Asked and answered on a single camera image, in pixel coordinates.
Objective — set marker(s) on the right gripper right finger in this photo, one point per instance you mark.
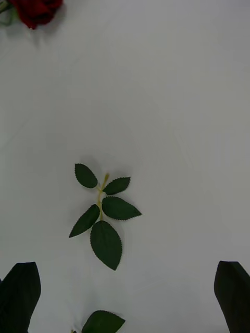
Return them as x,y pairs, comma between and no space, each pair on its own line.
234,296

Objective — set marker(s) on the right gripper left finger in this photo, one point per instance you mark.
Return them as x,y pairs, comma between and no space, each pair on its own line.
19,296

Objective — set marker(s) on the loose green leaf twig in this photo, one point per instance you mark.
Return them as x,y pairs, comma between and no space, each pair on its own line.
106,242
102,322

